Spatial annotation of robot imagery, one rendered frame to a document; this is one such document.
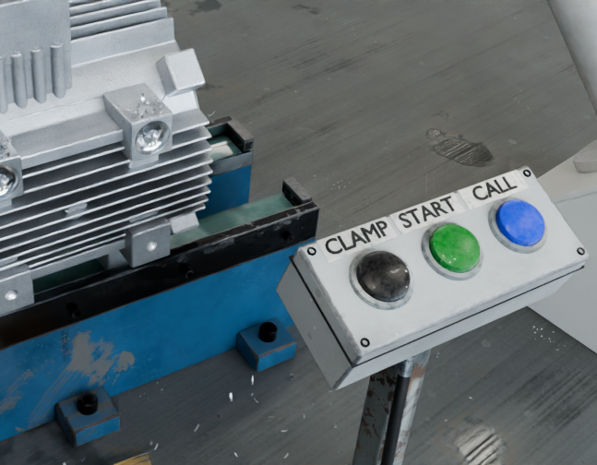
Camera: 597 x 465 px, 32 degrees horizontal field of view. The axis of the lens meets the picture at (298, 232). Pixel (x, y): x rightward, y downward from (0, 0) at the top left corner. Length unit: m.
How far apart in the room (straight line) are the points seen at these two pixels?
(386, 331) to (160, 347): 0.32
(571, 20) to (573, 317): 0.26
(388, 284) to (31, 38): 0.26
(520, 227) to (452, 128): 0.57
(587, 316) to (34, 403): 0.47
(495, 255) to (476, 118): 0.61
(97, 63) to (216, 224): 0.19
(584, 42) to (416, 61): 0.39
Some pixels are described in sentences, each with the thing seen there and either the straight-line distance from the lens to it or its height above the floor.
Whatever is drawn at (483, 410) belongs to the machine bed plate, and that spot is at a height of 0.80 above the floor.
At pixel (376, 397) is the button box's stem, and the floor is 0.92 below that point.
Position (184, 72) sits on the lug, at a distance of 0.69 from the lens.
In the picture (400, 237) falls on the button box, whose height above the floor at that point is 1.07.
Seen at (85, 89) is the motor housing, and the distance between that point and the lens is 0.68.
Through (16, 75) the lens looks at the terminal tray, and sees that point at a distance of 0.65.
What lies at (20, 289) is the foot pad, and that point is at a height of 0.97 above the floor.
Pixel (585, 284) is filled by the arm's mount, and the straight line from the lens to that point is 0.93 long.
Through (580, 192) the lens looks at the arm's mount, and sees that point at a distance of 0.89.
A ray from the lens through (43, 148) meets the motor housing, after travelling 0.65.
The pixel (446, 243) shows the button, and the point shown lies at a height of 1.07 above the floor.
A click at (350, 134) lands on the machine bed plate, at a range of 1.14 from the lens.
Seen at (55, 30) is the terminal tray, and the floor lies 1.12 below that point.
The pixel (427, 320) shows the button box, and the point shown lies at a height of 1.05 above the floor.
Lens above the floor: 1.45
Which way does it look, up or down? 40 degrees down
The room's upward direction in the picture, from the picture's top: 7 degrees clockwise
